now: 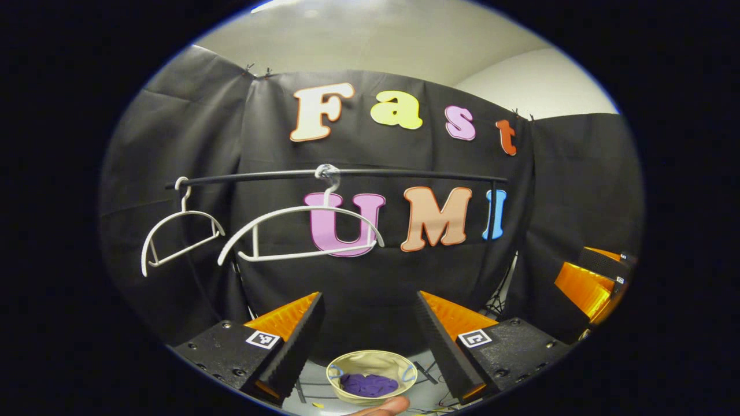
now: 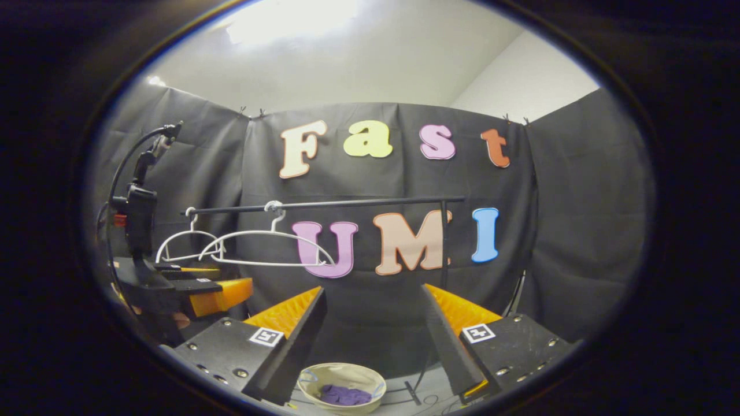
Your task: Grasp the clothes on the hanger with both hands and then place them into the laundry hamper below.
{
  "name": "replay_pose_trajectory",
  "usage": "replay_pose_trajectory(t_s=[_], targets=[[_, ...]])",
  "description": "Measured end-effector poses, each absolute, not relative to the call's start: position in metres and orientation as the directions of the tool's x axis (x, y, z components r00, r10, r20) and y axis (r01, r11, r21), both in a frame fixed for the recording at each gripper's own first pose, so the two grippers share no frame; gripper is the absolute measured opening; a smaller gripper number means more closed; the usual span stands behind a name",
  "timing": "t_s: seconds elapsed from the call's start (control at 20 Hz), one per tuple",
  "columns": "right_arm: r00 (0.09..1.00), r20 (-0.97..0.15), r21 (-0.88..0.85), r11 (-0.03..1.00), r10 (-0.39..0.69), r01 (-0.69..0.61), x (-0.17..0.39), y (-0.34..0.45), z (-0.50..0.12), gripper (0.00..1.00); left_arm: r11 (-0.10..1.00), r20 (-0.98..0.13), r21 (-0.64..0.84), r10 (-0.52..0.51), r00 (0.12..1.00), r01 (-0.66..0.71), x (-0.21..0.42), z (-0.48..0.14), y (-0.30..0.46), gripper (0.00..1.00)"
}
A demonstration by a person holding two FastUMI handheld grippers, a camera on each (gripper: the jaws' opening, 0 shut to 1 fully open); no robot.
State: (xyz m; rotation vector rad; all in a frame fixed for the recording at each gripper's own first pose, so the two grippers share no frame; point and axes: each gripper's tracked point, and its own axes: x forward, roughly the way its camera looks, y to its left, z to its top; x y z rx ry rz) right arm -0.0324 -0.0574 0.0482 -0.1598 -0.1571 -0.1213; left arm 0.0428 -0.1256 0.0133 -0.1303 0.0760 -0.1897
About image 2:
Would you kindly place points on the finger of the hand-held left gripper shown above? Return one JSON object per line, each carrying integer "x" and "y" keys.
{"x": 191, "y": 270}
{"x": 222, "y": 294}

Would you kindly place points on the cream laundry hamper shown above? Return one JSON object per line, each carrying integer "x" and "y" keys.
{"x": 341, "y": 372}

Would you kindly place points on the white hanger with taped hook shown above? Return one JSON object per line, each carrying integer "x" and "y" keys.
{"x": 266, "y": 232}

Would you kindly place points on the black tripod stand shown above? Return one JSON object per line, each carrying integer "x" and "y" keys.
{"x": 516, "y": 294}

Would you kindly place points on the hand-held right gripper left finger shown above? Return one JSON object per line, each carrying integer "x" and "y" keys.
{"x": 295, "y": 346}

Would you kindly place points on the plain white clothes hanger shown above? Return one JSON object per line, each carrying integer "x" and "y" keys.
{"x": 193, "y": 224}

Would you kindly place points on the black clothes rack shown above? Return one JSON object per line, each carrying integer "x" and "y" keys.
{"x": 358, "y": 203}

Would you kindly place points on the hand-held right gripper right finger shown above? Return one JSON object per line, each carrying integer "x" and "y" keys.
{"x": 448, "y": 346}

